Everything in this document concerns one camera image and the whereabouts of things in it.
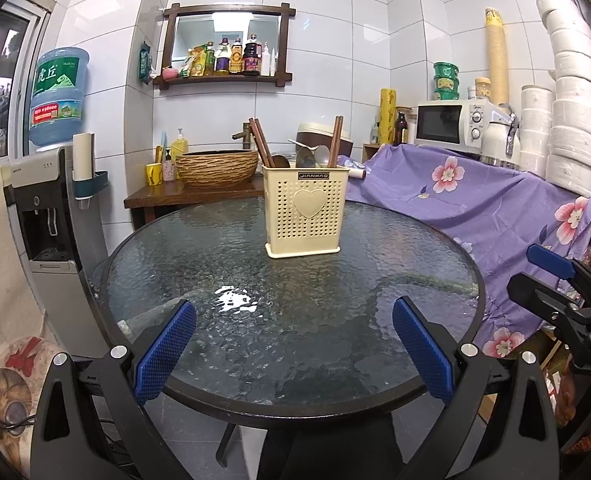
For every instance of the woven pattern wash basin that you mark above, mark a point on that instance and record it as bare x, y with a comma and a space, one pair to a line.
215, 170

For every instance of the small pink pump bottle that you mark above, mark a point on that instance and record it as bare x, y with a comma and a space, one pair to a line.
169, 172

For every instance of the small metal spoon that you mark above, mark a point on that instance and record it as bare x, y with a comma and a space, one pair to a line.
281, 161

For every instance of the purple label sauce bottle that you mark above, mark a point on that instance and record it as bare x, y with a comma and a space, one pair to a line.
222, 60

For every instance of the cream perforated utensil holder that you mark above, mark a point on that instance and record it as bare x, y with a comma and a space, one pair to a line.
303, 225

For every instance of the yellow soap pump bottle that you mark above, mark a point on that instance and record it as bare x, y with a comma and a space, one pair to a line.
179, 149

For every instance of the sliding glass window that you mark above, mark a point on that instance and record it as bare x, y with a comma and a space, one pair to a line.
0, 85

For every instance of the small white bottle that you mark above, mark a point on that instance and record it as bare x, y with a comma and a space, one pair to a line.
266, 62

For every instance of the green hanging packet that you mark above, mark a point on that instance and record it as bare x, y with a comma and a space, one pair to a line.
144, 62

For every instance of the small wooden box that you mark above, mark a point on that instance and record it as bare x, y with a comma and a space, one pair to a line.
371, 153

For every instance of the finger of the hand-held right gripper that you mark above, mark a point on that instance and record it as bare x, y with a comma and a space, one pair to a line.
535, 295
550, 260

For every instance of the pink apple ornament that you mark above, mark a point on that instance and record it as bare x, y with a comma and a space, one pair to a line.
169, 74

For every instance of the brown glass bottle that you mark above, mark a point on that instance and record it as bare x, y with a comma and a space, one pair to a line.
402, 130

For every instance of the purple floral cloth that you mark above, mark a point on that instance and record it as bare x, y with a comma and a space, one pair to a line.
450, 220

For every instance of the white electric kettle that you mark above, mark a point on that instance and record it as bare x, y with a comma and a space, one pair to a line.
498, 142

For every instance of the brown and white rice cooker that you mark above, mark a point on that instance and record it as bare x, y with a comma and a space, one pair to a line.
320, 135

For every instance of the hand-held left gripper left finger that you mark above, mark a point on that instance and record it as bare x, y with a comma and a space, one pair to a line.
168, 347

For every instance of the small white roll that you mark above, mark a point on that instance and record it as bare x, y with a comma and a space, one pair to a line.
358, 172

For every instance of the yellow green seasoning packet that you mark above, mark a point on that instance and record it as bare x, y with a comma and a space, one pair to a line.
194, 62

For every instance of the jar with beige lid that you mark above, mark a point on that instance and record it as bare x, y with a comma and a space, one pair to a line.
483, 89

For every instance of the beige cloth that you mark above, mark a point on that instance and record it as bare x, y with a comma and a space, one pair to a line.
5, 260

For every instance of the dark wooden counter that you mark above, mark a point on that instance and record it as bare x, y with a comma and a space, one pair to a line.
190, 195

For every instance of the blue water jug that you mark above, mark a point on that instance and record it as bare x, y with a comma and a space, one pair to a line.
58, 100

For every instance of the blue toothbrush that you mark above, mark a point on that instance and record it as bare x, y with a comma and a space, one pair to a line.
163, 146

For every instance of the white microwave oven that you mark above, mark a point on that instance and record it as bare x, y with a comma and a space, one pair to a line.
440, 125

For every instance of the dark soy sauce bottle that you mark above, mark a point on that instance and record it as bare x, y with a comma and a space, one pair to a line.
251, 59

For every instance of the paper cup dispenser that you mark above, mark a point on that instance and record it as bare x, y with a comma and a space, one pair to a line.
83, 160

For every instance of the stacks of white paper bowls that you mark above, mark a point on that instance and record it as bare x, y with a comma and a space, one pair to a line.
575, 110

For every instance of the wooden framed mirror shelf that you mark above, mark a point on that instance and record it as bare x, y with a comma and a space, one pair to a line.
168, 45

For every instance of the round cat print cushion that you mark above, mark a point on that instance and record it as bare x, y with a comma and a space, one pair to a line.
10, 385

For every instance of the yellow cup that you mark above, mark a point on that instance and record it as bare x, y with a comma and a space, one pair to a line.
154, 176

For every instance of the orange label sauce bottle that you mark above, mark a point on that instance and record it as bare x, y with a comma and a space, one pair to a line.
236, 60

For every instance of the tall stack of paper cups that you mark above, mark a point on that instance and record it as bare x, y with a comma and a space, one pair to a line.
498, 60

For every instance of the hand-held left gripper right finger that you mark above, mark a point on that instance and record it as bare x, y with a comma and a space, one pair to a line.
420, 350

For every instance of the grey water dispenser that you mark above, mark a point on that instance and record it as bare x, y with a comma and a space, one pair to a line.
50, 240

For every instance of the yellow cling film roll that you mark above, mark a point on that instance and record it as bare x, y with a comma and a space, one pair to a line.
387, 117

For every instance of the bronze bamboo style faucet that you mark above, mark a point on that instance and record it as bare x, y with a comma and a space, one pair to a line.
245, 135

